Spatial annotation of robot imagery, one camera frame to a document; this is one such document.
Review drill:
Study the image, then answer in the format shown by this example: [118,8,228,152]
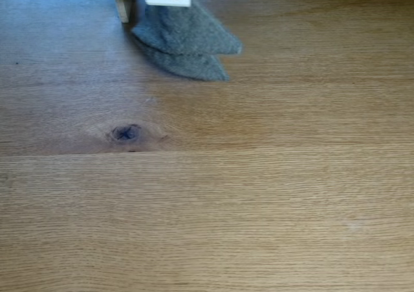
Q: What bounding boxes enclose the grey microfibre cloth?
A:
[131,0,243,82]

